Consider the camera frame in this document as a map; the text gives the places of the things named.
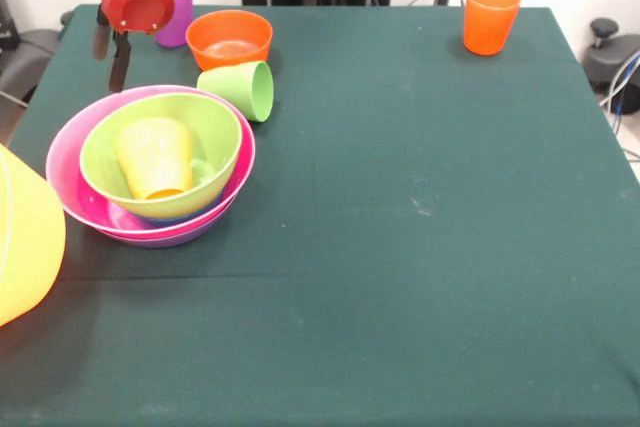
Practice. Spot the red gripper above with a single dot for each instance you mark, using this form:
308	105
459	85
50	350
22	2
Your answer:
140	7

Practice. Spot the yellow-orange cup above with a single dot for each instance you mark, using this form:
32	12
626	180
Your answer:
155	157

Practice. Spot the large pink bowl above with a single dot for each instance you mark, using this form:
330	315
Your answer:
65	157

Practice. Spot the orange bowl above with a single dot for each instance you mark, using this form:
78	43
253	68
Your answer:
225	29

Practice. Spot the green cup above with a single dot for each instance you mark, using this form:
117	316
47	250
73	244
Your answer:
230	87

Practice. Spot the green bowl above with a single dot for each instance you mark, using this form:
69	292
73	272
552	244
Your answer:
215	132

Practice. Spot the blue bowl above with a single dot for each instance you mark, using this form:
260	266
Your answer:
170	221

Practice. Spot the large yellow bowl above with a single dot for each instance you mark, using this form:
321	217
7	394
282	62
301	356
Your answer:
25	237

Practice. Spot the purple cup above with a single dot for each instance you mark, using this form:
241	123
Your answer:
177	22

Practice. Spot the dark grey equipment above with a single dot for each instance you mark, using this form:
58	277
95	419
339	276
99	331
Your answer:
6	27

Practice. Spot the purple bowl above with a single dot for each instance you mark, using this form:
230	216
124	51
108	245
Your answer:
165	242

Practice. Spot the dark green tablecloth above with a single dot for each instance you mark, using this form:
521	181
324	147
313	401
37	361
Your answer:
400	272

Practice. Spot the orange cup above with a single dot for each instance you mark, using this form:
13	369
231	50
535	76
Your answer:
490	22

